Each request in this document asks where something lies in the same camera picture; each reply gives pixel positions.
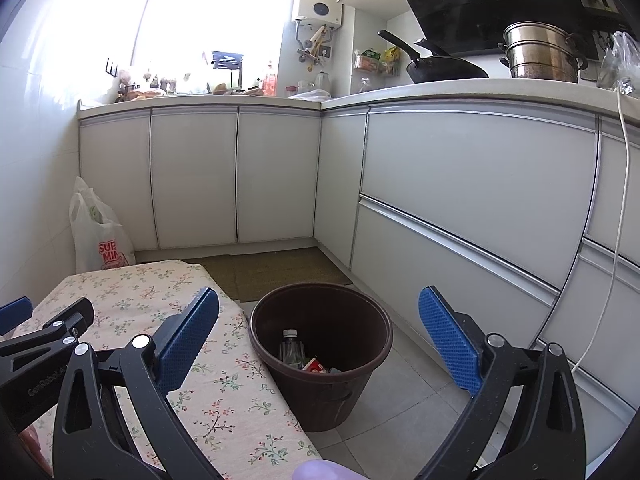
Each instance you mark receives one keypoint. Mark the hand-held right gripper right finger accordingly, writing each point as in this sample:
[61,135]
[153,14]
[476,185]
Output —
[447,340]

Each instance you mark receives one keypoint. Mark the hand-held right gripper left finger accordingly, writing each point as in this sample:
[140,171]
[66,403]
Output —
[192,330]

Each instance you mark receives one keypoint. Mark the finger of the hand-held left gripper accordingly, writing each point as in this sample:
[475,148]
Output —
[65,320]
[15,312]

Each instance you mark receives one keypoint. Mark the clear plastic bottle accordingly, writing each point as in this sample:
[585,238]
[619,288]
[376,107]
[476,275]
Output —
[292,350]

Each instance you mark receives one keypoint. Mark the red instant noodle cup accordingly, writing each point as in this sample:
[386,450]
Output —
[315,365]

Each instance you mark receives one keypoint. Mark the brown plastic bucket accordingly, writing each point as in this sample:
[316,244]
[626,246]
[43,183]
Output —
[320,410]

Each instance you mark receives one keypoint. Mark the person's left forearm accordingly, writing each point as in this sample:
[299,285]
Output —
[35,452]

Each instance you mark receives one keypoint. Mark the white cabinet drawer front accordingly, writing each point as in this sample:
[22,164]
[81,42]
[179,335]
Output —
[440,280]
[600,400]
[475,170]
[605,185]

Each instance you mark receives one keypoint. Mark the white plastic shopping bag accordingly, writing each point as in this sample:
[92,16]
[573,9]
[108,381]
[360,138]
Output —
[100,240]

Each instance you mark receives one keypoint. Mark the white cabinet door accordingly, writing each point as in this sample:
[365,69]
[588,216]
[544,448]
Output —
[277,175]
[340,185]
[195,175]
[117,180]

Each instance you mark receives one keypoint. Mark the lavender garment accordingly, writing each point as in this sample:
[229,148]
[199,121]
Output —
[320,472]

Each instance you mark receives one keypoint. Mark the windowsill clutter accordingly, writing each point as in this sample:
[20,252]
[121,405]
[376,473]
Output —
[150,90]

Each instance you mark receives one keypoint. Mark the white kitchen countertop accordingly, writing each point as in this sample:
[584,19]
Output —
[450,92]

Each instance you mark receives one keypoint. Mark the red bottle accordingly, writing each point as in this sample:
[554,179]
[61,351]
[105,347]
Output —
[270,82]

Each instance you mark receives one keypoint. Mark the clear plastic bag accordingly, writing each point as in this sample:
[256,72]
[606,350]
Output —
[310,94]

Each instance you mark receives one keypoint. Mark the black wok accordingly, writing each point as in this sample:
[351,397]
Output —
[440,70]

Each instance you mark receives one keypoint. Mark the clear glass jar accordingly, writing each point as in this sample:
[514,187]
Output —
[322,81]

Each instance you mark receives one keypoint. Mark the steel steamer pot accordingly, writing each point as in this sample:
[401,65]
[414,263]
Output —
[542,55]

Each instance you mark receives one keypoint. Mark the kitchen window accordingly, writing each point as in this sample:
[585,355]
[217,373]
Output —
[210,10]

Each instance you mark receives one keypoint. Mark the crinkled clear plastic bags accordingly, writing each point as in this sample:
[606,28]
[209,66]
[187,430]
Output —
[620,65]

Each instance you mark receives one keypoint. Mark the black range hood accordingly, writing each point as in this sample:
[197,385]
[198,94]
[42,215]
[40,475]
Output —
[475,5]

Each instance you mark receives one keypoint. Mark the wall spice rack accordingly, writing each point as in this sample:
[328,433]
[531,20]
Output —
[375,62]

